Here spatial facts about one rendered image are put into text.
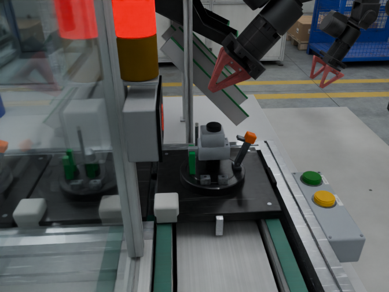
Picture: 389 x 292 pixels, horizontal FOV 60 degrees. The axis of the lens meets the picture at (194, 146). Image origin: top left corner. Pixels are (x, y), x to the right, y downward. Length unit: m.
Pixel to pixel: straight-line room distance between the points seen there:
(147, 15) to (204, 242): 0.43
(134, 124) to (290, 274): 0.35
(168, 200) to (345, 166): 0.58
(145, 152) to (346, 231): 0.41
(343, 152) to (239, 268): 0.62
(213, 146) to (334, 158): 0.50
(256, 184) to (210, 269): 0.21
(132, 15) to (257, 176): 0.47
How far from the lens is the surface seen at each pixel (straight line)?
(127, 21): 0.39
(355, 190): 0.97
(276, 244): 0.64
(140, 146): 0.41
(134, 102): 0.41
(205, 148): 0.67
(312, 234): 0.66
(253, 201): 0.68
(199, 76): 0.86
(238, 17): 4.74
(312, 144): 1.14
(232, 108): 0.89
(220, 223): 0.65
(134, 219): 0.53
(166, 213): 0.64
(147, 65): 0.41
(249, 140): 0.69
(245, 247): 0.66
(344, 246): 0.67
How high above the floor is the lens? 1.39
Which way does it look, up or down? 30 degrees down
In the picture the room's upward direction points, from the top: straight up
